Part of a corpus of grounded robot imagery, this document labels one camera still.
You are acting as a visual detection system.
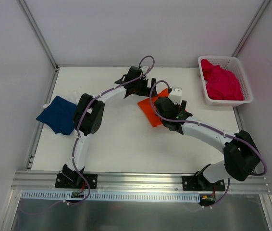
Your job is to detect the orange t shirt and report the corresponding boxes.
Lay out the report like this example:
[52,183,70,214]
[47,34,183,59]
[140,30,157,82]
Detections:
[138,89,171,127]

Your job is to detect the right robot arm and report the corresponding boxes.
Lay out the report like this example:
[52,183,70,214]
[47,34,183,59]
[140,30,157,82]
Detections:
[154,97,262,191]

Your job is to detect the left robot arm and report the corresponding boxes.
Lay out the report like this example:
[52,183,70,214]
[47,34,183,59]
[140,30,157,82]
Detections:
[55,66,157,189]

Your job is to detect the magenta t shirt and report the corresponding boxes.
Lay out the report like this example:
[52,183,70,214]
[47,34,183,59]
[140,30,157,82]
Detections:
[200,59,244,101]

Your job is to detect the white plastic basket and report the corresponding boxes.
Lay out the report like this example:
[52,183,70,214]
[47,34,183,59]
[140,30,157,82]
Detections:
[198,55,253,107]

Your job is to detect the folded white t shirt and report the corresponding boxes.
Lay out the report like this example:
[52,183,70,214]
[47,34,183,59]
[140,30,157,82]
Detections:
[42,91,80,109]

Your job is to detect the folded navy blue t shirt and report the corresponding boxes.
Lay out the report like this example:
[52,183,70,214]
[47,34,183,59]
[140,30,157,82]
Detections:
[36,96,77,136]

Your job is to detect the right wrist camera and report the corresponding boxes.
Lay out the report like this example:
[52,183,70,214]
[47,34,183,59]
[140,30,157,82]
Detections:
[168,87,182,105]

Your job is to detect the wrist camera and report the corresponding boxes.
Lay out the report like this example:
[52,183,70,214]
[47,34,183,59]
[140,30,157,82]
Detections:
[141,66,149,72]
[168,87,182,105]

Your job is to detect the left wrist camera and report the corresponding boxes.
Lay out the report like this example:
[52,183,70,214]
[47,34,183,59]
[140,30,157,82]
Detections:
[141,66,149,72]

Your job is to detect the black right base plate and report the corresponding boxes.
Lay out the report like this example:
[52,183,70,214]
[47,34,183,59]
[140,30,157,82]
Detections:
[182,175,225,192]

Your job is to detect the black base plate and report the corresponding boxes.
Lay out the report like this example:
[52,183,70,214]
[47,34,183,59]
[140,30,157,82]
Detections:
[182,175,225,192]
[55,172,98,189]

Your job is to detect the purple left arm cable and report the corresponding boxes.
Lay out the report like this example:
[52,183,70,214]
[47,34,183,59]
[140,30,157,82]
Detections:
[72,55,156,206]

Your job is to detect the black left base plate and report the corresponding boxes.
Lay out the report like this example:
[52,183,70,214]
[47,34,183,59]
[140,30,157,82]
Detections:
[55,172,98,189]

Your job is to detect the white slotted cable duct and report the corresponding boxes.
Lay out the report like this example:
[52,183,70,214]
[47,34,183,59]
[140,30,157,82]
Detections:
[21,190,200,203]

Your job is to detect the aluminium front rail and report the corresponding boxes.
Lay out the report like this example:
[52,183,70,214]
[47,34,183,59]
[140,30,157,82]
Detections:
[11,170,272,194]

